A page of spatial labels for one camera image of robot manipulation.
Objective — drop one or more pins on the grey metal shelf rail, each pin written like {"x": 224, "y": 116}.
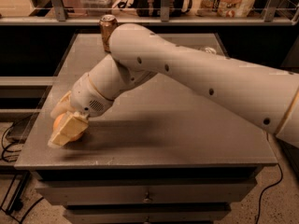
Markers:
{"x": 71, "y": 12}

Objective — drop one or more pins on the gold soda can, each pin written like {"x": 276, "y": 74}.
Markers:
{"x": 108, "y": 23}

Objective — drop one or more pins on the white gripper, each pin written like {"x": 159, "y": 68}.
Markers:
{"x": 88, "y": 96}

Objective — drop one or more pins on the black backpack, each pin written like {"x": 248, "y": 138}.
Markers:
{"x": 152, "y": 8}

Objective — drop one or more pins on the blue Pepsi can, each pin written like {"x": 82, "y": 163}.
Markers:
{"x": 208, "y": 50}

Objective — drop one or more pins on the orange fruit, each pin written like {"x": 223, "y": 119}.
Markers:
{"x": 67, "y": 128}

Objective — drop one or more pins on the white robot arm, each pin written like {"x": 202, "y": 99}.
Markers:
{"x": 264, "y": 96}

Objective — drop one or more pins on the grey drawer cabinet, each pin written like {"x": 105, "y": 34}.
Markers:
{"x": 160, "y": 155}

